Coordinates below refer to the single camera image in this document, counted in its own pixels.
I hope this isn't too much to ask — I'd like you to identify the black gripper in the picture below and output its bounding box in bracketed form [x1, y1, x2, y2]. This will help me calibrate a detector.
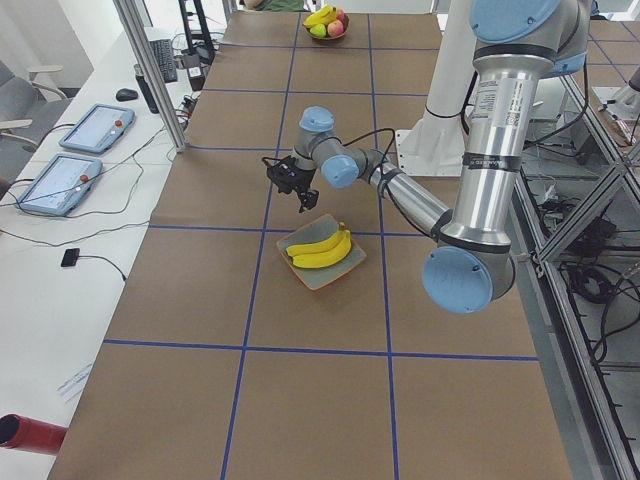
[277, 164, 319, 213]

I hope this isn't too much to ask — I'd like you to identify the yellow banana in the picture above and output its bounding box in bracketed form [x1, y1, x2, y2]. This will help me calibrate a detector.
[286, 222, 346, 257]
[303, 5, 337, 29]
[292, 230, 352, 269]

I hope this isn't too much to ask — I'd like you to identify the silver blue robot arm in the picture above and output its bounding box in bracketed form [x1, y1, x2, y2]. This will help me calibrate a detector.
[267, 1, 592, 314]

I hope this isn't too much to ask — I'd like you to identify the grey square plate orange rim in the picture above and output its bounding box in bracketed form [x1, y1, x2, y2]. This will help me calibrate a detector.
[276, 214, 366, 290]

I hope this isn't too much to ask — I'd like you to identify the woven wicker fruit basket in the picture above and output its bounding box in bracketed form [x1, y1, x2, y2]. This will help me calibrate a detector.
[304, 15, 350, 42]

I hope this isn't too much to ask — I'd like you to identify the green apple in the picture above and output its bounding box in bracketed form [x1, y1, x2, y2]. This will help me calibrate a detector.
[309, 24, 327, 38]

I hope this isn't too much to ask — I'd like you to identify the red apple lower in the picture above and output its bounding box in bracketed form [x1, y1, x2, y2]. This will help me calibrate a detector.
[326, 20, 346, 38]

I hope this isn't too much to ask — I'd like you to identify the red apple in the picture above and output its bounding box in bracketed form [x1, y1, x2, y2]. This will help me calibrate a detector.
[326, 20, 346, 38]
[336, 8, 347, 26]

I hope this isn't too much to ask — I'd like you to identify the red apple upper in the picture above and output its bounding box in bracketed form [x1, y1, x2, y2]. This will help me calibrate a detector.
[336, 8, 347, 26]

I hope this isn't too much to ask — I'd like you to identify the black keyboard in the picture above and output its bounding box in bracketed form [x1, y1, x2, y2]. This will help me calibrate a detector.
[149, 39, 178, 83]

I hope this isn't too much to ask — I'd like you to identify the black computer mouse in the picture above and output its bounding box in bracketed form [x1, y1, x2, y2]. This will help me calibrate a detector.
[115, 88, 139, 102]

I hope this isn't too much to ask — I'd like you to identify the blue teach pendant far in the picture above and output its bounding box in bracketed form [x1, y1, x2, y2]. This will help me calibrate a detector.
[58, 104, 135, 154]

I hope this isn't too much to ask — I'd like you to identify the blue teach pendant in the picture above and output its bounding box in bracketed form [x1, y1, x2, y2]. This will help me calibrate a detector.
[17, 153, 103, 217]
[58, 104, 135, 154]

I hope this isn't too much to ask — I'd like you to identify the black small puck device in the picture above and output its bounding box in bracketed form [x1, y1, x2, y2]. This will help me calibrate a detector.
[60, 248, 80, 268]

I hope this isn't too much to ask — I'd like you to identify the blue teach pendant near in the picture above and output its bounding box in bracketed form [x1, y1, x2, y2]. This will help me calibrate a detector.
[17, 153, 103, 217]

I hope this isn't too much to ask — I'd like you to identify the red cylinder tube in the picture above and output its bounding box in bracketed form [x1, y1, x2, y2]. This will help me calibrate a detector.
[1, 414, 67, 455]

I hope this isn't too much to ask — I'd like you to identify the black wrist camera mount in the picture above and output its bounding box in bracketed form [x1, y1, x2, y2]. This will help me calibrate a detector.
[261, 156, 299, 194]

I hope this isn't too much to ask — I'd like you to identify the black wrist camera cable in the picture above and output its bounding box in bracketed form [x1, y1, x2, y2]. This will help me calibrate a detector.
[262, 127, 397, 201]

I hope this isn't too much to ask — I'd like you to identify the aluminium frame post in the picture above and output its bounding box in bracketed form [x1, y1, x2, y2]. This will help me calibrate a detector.
[113, 0, 186, 153]

